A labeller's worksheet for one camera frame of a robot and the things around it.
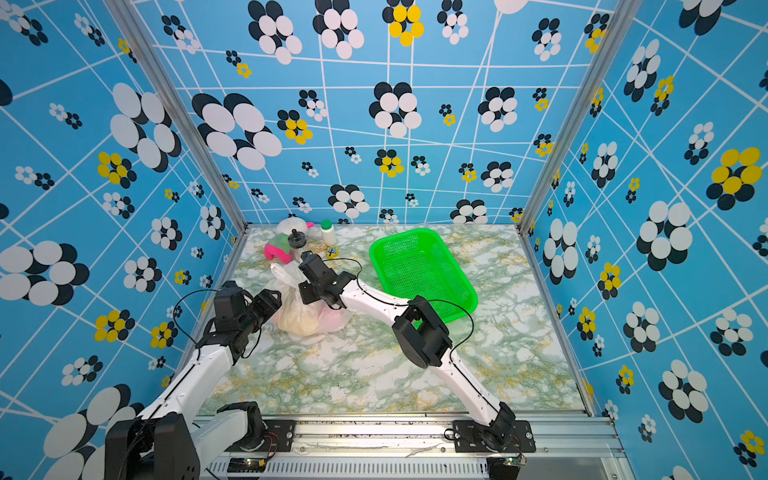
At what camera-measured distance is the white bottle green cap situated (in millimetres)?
1102

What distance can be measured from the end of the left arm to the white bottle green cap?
363mm

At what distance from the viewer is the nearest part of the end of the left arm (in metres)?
0.74

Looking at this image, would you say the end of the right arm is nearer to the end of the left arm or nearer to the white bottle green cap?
the end of the left arm
